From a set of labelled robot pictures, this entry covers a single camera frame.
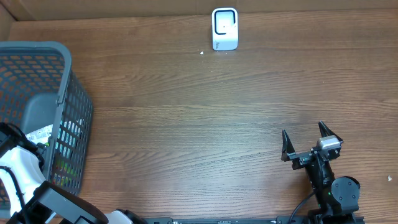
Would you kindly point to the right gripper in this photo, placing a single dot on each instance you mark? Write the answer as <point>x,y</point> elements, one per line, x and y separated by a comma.
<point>300,158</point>

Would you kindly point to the white tube with gold cap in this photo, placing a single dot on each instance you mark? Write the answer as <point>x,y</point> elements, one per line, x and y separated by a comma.
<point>42,135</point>

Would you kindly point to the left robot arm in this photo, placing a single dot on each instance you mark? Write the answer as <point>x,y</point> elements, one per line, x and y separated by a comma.
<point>33,198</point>

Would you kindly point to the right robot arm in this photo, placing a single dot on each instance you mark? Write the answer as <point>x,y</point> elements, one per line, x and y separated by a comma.
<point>333,200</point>

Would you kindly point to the white barcode scanner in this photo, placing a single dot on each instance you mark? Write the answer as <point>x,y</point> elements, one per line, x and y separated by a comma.
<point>224,29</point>

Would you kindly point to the grey plastic shopping basket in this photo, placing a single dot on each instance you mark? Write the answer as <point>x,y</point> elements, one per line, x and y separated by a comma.
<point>46,117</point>

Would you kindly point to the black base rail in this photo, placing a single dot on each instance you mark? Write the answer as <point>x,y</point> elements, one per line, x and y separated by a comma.
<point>248,221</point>

